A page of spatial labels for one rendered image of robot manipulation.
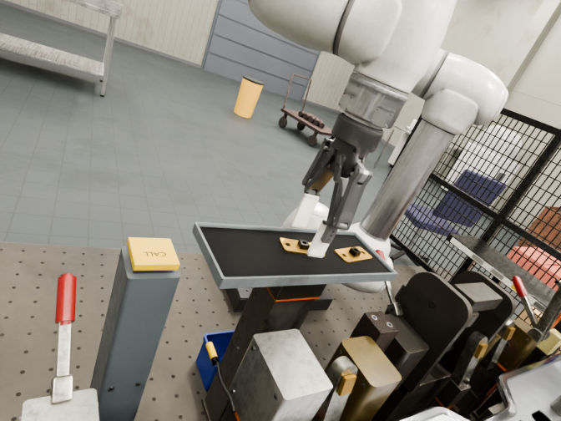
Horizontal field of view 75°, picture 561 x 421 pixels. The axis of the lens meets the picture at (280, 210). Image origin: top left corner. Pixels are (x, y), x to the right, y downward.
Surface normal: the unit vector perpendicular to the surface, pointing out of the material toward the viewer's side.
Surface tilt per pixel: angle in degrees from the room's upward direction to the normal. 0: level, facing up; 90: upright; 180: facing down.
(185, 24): 90
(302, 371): 0
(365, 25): 92
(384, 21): 89
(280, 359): 0
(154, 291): 90
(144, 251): 0
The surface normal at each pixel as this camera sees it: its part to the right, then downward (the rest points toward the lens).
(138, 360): 0.44, 0.54
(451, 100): -0.45, 0.35
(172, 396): 0.36, -0.84
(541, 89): -0.85, -0.11
